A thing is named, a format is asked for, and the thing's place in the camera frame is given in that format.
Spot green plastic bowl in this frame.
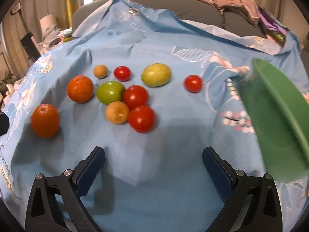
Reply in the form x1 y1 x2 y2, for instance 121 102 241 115
238 58 309 183

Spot large red tomato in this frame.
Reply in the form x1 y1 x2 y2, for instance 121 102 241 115
123 85 149 110
128 105 156 133

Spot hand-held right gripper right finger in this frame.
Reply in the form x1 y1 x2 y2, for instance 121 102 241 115
202 146 283 232

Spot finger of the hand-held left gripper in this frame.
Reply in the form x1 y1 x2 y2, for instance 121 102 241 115
0 112 10 136

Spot yellow-green mango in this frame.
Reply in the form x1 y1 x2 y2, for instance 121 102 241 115
141 63 172 87

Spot blue floral bed sheet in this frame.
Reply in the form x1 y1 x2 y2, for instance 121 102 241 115
0 0 309 232

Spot grey crumpled cloth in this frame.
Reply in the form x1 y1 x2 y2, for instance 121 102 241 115
42 25 73 50

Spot green jujube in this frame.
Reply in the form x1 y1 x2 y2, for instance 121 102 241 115
96 81 126 106

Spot small tan longan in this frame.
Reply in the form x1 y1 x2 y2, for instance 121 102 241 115
93 64 109 79

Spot pink clothes pile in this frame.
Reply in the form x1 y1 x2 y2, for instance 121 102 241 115
185 0 262 26

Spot grey sofa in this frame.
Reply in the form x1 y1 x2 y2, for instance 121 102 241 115
72 0 273 39

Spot black floor stand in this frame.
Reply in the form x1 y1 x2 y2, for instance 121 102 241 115
11 3 42 62

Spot orange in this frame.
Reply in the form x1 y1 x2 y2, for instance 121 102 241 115
31 104 60 139
67 75 94 103

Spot large tan longan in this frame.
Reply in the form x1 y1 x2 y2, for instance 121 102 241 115
105 101 130 125

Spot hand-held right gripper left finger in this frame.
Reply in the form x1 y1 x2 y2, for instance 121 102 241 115
25 146 106 232

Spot small red tomato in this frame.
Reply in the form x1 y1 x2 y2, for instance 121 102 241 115
184 75 203 93
114 66 132 82

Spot white paper roll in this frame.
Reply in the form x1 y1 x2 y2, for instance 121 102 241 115
40 13 58 34

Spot purple clothes pile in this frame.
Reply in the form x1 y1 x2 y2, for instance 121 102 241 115
258 6 290 49

